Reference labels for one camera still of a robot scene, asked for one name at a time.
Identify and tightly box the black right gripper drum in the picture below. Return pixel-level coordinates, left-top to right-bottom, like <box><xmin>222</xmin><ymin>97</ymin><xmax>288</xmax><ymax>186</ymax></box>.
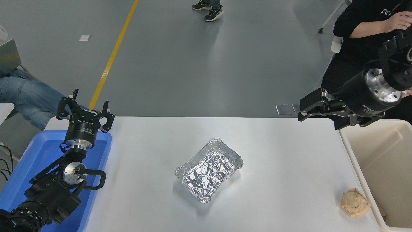
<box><xmin>339</xmin><ymin>72</ymin><xmax>401</xmax><ymax>118</ymax></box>

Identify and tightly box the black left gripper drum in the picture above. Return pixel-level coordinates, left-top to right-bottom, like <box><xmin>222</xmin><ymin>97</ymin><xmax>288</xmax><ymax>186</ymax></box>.
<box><xmin>64</xmin><ymin>110</ymin><xmax>103</xmax><ymax>145</ymax></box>

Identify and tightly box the crinkled silver foil tray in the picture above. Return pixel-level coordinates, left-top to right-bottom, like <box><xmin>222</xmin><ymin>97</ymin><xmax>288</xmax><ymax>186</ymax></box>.
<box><xmin>175</xmin><ymin>138</ymin><xmax>244</xmax><ymax>204</ymax></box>

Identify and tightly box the person's right hand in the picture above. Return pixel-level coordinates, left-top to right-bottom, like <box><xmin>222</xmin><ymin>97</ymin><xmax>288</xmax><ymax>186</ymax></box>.
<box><xmin>382</xmin><ymin>11</ymin><xmax>412</xmax><ymax>32</ymax></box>

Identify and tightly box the person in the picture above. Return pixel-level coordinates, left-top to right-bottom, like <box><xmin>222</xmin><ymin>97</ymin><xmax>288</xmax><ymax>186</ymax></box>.
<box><xmin>192</xmin><ymin>0</ymin><xmax>223</xmax><ymax>22</ymax></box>
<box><xmin>0</xmin><ymin>25</ymin><xmax>89</xmax><ymax>131</ymax></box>
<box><xmin>321</xmin><ymin>0</ymin><xmax>412</xmax><ymax>124</ymax></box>

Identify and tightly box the blue plastic tray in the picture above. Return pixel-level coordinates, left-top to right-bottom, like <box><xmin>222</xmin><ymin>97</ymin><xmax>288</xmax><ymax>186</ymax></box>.
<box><xmin>0</xmin><ymin>130</ymin><xmax>112</xmax><ymax>232</ymax></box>

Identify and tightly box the large pale plastic bin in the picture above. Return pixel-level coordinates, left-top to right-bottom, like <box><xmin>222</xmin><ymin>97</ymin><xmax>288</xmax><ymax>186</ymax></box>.
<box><xmin>339</xmin><ymin>119</ymin><xmax>412</xmax><ymax>232</ymax></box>

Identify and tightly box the white side table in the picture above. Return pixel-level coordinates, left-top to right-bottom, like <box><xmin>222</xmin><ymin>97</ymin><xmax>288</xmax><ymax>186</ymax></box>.
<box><xmin>0</xmin><ymin>103</ymin><xmax>15</xmax><ymax>125</ymax></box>

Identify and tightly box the white rolling chair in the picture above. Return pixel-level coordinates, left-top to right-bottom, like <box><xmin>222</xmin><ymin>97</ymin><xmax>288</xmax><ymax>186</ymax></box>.
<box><xmin>319</xmin><ymin>0</ymin><xmax>351</xmax><ymax>34</ymax></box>

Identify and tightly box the grey laptop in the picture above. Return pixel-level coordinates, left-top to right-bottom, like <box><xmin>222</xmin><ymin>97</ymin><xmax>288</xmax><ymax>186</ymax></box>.
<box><xmin>0</xmin><ymin>39</ymin><xmax>22</xmax><ymax>77</ymax></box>

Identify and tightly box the crumpled tan paper ball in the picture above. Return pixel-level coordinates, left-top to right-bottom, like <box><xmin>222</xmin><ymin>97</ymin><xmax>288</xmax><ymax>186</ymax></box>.
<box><xmin>341</xmin><ymin>188</ymin><xmax>371</xmax><ymax>219</ymax></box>

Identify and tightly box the black cable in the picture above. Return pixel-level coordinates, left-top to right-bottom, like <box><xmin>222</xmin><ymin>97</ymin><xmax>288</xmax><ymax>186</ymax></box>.
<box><xmin>0</xmin><ymin>145</ymin><xmax>13</xmax><ymax>181</ymax></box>

